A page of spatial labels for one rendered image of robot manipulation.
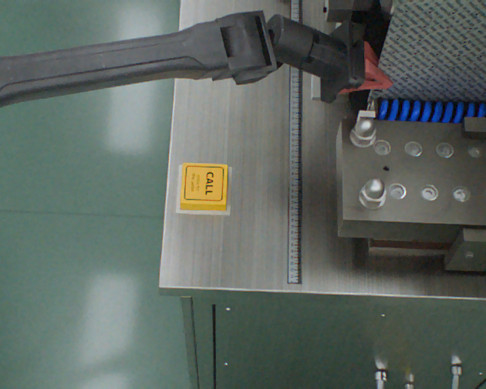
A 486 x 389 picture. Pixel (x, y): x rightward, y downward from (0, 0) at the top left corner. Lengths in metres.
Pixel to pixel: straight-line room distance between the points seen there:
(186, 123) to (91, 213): 0.98
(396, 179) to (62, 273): 1.24
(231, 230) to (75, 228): 1.06
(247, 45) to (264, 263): 0.35
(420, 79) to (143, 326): 1.18
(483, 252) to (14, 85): 0.67
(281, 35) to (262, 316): 0.48
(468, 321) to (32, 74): 0.79
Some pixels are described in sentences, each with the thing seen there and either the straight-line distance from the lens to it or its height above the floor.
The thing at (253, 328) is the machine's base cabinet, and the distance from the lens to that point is 1.45.
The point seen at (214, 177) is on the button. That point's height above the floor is 0.92.
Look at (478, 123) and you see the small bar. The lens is 1.27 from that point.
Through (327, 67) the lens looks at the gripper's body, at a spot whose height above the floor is 1.13.
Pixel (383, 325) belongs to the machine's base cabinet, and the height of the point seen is 0.75.
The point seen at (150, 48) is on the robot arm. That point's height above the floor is 1.25.
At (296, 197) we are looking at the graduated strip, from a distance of 1.33.
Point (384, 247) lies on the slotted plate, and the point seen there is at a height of 0.91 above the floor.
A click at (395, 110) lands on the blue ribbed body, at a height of 1.04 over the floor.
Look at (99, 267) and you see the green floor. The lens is 2.27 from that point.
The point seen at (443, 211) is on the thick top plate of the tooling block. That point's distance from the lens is 1.21.
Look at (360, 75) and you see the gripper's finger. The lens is 1.17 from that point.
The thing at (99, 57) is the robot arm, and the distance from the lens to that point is 1.02.
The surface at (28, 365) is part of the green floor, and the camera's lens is 2.22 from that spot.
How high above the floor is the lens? 2.09
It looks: 64 degrees down
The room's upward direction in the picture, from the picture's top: 3 degrees clockwise
